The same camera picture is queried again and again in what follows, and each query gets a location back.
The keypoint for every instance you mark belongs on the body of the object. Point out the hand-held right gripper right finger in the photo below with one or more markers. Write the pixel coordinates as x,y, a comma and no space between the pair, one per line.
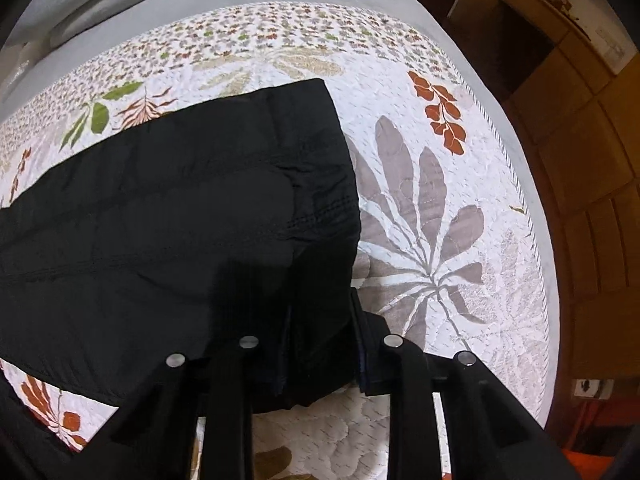
363,350

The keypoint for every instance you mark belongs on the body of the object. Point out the black jacket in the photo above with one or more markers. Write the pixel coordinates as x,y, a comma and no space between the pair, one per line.
175,220

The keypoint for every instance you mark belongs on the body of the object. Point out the floral quilted blanket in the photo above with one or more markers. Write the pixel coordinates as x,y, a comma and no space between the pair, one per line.
440,240

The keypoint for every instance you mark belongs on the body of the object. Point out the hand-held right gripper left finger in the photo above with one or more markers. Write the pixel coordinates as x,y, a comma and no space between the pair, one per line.
235,410

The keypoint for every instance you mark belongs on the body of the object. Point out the wooden wardrobe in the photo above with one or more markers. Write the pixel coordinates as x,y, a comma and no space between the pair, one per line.
590,170

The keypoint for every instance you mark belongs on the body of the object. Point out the low wall socket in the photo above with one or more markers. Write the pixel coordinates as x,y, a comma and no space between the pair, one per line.
592,388

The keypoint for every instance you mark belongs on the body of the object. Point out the wooden desk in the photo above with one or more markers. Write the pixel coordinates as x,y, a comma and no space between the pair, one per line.
530,20

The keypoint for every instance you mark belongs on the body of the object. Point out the orange object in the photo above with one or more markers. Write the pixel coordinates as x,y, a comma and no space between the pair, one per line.
592,445

